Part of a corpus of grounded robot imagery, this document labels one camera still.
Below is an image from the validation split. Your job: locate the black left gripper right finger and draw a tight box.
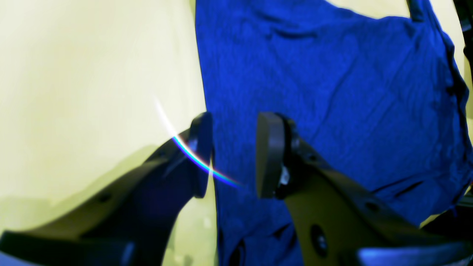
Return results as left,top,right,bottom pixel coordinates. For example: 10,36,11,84
256,112,472,266

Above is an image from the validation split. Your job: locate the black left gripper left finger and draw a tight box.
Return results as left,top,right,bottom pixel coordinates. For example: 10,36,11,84
1,112,213,266

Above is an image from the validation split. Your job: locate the blue T-shirt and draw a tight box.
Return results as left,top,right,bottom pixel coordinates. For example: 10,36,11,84
196,0,472,266

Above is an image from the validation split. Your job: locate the yellow table cloth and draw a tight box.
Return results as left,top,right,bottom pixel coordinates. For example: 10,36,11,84
0,0,473,266

